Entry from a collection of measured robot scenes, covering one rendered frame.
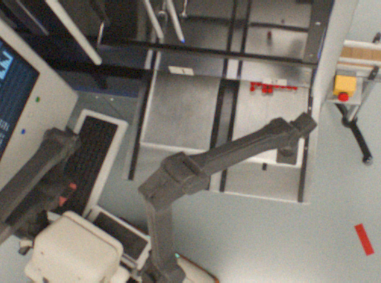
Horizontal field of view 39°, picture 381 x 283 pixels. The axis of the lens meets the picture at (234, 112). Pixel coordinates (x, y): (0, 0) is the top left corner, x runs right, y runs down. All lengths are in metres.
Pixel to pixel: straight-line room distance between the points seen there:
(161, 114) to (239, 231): 0.99
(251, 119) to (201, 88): 0.23
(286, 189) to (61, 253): 0.84
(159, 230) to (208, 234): 1.47
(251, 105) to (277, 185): 0.32
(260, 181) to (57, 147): 0.76
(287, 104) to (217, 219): 1.00
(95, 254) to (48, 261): 0.13
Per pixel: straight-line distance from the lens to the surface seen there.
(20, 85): 1.85
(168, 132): 2.05
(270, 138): 1.47
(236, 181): 1.98
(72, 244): 1.55
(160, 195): 1.28
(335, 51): 1.64
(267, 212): 2.85
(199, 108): 2.05
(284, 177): 1.98
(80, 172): 2.15
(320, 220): 2.86
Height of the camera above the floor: 2.83
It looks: 73 degrees down
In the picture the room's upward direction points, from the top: 10 degrees counter-clockwise
